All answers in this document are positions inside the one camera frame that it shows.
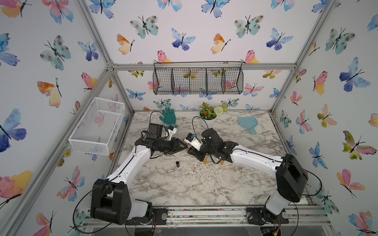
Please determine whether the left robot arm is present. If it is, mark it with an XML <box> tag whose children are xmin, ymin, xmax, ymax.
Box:
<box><xmin>90</xmin><ymin>124</ymin><xmax>187</xmax><ymax>225</ymax></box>

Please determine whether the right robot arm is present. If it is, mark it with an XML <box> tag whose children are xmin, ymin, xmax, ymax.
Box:
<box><xmin>184</xmin><ymin>128</ymin><xmax>308</xmax><ymax>225</ymax></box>

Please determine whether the green rubber glove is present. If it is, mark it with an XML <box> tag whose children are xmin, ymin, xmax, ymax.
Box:
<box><xmin>159</xmin><ymin>108</ymin><xmax>178</xmax><ymax>128</ymax></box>

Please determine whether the light blue hand mirror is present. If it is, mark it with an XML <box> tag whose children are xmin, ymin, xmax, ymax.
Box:
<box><xmin>238</xmin><ymin>117</ymin><xmax>258</xmax><ymax>135</ymax></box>

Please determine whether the white potted artificial plant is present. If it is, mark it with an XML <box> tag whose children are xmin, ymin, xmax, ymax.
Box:
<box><xmin>199</xmin><ymin>102</ymin><xmax>228</xmax><ymax>128</ymax></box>

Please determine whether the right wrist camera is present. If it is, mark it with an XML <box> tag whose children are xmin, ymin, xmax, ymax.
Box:
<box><xmin>184</xmin><ymin>133</ymin><xmax>203</xmax><ymax>151</ymax></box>

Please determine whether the black wire wall basket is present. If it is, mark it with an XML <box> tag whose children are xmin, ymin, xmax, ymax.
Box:
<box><xmin>150</xmin><ymin>62</ymin><xmax>244</xmax><ymax>95</ymax></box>

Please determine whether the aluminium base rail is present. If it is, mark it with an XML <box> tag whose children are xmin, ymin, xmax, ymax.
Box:
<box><xmin>82</xmin><ymin>206</ymin><xmax>333</xmax><ymax>228</ymax></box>

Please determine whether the white mesh wall basket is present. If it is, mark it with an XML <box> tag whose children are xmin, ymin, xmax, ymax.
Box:
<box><xmin>69</xmin><ymin>97</ymin><xmax>125</xmax><ymax>155</ymax></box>

